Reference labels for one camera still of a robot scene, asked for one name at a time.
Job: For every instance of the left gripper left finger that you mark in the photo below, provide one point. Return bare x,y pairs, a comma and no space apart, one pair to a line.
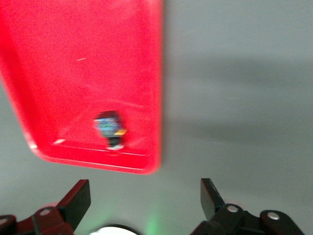
61,220

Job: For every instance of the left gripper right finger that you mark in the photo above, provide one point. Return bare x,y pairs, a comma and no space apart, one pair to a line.
232,222

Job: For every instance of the red push button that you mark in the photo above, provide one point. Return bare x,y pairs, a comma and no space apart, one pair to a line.
108,124

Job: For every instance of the red plastic tray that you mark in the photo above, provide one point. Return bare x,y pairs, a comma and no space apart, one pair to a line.
73,73

